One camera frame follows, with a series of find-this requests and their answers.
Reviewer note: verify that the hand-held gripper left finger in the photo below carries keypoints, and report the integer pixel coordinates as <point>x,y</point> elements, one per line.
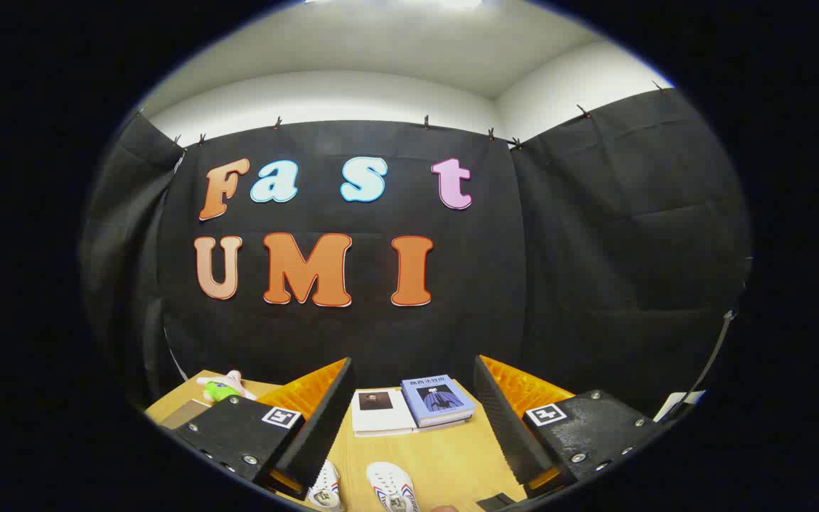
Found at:
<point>320,427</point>

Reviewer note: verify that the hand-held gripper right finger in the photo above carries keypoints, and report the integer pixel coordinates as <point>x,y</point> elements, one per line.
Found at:
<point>502,427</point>

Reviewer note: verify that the white shoe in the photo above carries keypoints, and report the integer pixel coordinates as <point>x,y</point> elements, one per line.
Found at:
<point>389,483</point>
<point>325,487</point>

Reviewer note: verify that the white book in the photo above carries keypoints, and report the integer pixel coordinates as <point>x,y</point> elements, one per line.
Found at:
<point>381,416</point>

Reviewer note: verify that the blue book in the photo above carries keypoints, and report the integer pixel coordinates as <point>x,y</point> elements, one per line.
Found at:
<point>438,402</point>

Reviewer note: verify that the pink and green plush toy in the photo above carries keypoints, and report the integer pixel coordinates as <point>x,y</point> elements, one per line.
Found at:
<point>221,390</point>

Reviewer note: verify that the row of black clips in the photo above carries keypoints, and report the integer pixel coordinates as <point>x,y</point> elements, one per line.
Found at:
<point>426,122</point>

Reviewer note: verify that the black bracket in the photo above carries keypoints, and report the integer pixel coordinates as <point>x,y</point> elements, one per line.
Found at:
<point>496,502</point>

